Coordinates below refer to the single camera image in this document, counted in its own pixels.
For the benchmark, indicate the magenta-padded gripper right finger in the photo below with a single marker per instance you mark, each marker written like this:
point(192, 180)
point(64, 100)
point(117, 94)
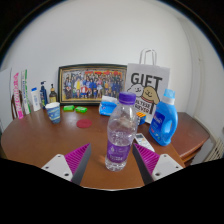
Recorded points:
point(148, 160)

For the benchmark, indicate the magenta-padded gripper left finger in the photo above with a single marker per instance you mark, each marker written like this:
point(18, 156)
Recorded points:
point(77, 159)

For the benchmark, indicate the clear purple-capped water bottle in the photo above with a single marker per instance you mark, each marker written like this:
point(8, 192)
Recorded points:
point(120, 133)

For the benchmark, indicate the white remote control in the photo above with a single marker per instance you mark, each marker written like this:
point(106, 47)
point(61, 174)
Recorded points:
point(144, 141)

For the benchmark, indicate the flat round red coaster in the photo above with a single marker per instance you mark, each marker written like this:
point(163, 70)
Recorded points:
point(84, 123)

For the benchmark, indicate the blue detergent bottle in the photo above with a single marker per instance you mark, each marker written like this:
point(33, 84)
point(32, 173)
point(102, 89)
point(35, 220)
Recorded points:
point(164, 125)

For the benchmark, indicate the small green pack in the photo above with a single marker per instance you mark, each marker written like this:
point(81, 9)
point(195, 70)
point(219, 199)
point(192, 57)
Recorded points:
point(81, 109)
point(68, 108)

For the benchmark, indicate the blue patterned mug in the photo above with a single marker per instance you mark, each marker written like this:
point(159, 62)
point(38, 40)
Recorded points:
point(54, 114)

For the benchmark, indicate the blue tissue pack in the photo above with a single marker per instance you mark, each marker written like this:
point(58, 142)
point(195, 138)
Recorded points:
point(107, 106)

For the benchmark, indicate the amber pump bottle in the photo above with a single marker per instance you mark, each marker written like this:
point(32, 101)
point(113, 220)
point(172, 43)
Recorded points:
point(52, 96)

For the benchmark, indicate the white radiator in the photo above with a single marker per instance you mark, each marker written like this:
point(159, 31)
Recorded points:
point(215, 150)

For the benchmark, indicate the dark blue pump bottle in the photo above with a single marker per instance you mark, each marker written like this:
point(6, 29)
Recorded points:
point(43, 95)

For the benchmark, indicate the white blue-capped lotion bottle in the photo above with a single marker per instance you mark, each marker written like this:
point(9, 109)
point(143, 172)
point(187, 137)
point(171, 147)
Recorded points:
point(35, 100)

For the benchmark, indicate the framed group photo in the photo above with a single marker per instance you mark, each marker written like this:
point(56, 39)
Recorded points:
point(91, 84)

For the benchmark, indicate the white paper gift bag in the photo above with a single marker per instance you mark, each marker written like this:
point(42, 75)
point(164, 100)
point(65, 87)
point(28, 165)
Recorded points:
point(148, 80)

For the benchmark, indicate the pink tall box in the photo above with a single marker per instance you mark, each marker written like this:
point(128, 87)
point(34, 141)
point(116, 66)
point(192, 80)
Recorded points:
point(17, 96)

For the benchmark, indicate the white refrigerator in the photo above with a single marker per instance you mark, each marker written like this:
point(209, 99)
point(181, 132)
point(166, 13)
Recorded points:
point(5, 100)

